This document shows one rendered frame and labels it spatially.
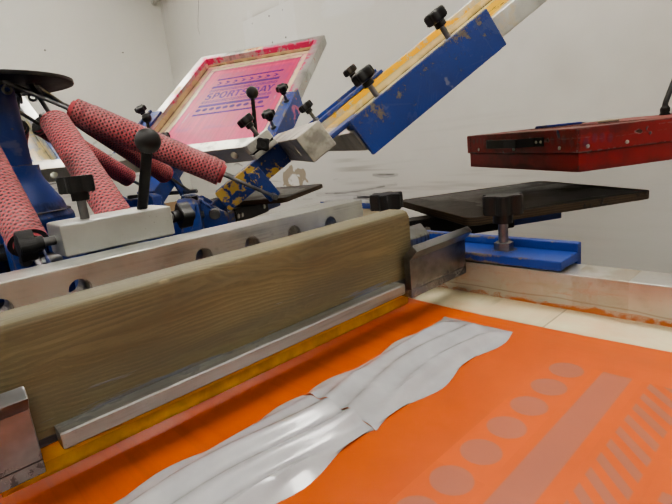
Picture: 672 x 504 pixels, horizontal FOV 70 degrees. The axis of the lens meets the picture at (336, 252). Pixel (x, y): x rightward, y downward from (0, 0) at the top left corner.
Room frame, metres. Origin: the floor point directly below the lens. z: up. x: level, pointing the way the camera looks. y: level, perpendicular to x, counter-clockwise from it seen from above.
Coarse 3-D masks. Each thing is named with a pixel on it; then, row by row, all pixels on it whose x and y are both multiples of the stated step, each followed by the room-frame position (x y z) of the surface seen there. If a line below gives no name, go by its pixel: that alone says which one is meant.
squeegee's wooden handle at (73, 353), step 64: (256, 256) 0.34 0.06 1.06; (320, 256) 0.38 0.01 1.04; (384, 256) 0.43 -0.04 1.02; (0, 320) 0.24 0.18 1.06; (64, 320) 0.25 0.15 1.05; (128, 320) 0.28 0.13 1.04; (192, 320) 0.30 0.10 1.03; (256, 320) 0.33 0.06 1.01; (0, 384) 0.23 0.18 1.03; (64, 384) 0.25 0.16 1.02; (128, 384) 0.27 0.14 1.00
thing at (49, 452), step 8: (400, 296) 0.46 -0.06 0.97; (384, 304) 0.44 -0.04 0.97; (368, 312) 0.43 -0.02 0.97; (312, 336) 0.38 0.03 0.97; (296, 344) 0.37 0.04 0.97; (280, 352) 0.36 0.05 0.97; (264, 360) 0.35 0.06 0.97; (208, 384) 0.32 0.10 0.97; (192, 392) 0.31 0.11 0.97; (176, 400) 0.30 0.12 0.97; (160, 408) 0.29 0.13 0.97; (104, 432) 0.27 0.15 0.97; (88, 440) 0.26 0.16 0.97; (48, 448) 0.25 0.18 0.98; (56, 448) 0.25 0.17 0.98; (72, 448) 0.25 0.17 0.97; (48, 456) 0.25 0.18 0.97; (56, 456) 0.25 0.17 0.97
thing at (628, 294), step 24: (480, 264) 0.49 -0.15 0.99; (576, 264) 0.45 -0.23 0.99; (456, 288) 0.51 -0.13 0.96; (480, 288) 0.49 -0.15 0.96; (504, 288) 0.47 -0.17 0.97; (528, 288) 0.45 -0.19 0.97; (552, 288) 0.43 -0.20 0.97; (576, 288) 0.42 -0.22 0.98; (600, 288) 0.40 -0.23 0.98; (624, 288) 0.39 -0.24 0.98; (648, 288) 0.37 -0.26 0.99; (600, 312) 0.40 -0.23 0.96; (624, 312) 0.39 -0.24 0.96; (648, 312) 0.37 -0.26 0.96
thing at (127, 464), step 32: (256, 384) 0.34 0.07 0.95; (192, 416) 0.30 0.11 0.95; (224, 416) 0.30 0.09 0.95; (256, 416) 0.30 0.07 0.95; (128, 448) 0.27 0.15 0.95; (160, 448) 0.27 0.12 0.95; (192, 448) 0.27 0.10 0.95; (352, 448) 0.25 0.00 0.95; (384, 448) 0.25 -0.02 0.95; (64, 480) 0.25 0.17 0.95; (96, 480) 0.25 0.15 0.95; (128, 480) 0.24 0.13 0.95; (320, 480) 0.22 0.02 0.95; (352, 480) 0.22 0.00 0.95; (384, 480) 0.22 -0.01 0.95
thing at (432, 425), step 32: (384, 320) 0.44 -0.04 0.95; (416, 320) 0.44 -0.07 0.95; (480, 320) 0.42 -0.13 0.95; (320, 352) 0.39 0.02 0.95; (352, 352) 0.38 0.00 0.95; (512, 352) 0.35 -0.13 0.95; (544, 352) 0.34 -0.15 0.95; (576, 352) 0.34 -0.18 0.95; (608, 352) 0.33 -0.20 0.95; (640, 352) 0.33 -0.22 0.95; (288, 384) 0.34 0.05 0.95; (448, 384) 0.31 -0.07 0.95; (480, 384) 0.31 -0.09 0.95; (512, 384) 0.30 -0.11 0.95; (416, 416) 0.27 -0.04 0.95; (448, 416) 0.27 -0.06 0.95; (480, 416) 0.27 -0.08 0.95; (416, 448) 0.24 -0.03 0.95; (448, 448) 0.24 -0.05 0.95
